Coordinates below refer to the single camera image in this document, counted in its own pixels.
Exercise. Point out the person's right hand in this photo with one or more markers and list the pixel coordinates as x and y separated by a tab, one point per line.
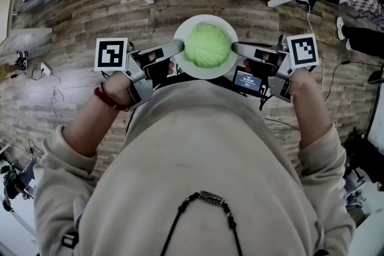
247	66

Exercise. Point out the black screen device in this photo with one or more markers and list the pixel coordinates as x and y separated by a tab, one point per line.
247	81

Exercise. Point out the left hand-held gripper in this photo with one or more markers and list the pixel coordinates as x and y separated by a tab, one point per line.
111	54

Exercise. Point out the person's left hand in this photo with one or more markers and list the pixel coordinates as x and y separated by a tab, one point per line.
171	67

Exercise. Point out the green cabbage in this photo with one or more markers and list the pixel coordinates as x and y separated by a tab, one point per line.
207	45

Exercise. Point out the white round plate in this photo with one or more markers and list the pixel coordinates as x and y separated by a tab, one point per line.
207	73

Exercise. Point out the white power strip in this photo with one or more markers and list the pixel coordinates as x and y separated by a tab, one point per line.
46	68

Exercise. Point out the person's right forearm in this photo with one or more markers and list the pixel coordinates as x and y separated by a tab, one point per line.
309	111

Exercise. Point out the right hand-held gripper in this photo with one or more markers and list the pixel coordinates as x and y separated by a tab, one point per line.
303	51

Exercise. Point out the beige sweatshirt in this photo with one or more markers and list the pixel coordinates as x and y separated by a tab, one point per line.
195	159

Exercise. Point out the light wooden panel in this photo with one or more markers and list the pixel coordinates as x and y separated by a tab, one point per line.
6	9

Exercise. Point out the person's left forearm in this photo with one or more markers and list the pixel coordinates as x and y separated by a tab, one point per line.
90	123

